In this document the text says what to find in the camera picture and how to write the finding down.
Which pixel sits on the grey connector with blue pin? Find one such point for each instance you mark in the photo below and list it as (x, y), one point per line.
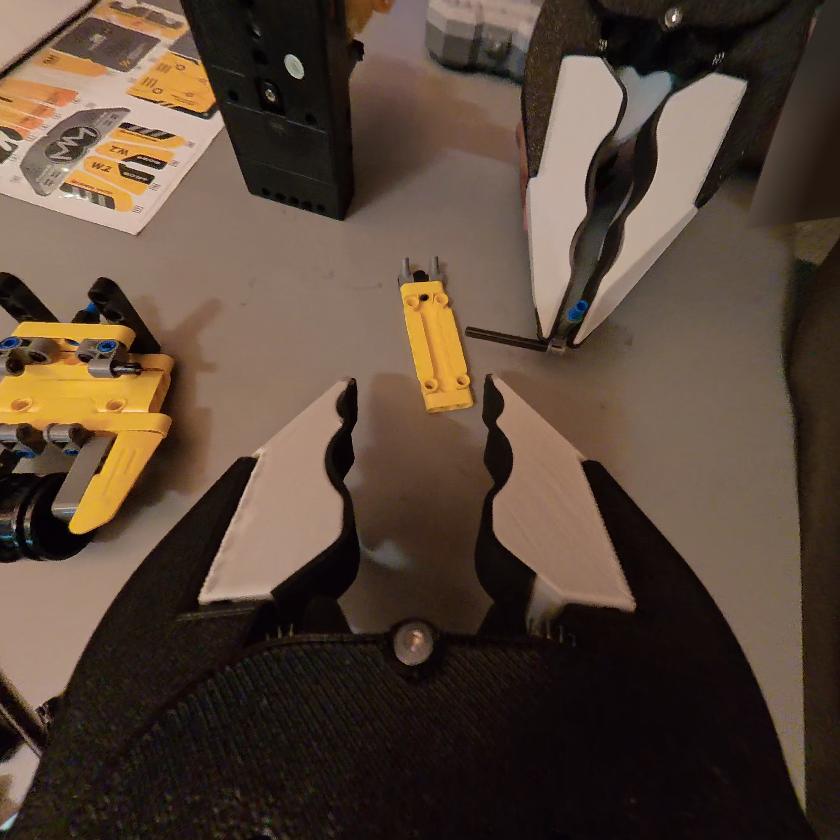
(558, 346)

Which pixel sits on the person's clothed body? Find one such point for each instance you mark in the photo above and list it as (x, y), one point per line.
(820, 459)

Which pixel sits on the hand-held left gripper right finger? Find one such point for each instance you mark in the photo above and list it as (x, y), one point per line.
(558, 525)

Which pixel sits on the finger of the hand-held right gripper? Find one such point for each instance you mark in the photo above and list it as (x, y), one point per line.
(689, 151)
(571, 131)

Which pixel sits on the yellow sticker sheet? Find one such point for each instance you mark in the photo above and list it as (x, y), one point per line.
(98, 164)

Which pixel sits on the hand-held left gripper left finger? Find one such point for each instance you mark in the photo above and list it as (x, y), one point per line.
(282, 518)

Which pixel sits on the pile of toy building parts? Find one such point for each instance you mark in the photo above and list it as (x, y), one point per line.
(19, 735)

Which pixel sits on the yellow black toy assembly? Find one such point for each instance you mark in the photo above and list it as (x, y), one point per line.
(65, 394)

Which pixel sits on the black toy axle rod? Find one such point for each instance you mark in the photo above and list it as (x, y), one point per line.
(505, 337)

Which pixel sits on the grey faceted object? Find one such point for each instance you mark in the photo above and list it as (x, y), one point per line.
(472, 39)

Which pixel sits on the yellow toy panel with grey pins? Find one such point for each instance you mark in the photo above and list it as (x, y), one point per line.
(436, 341)

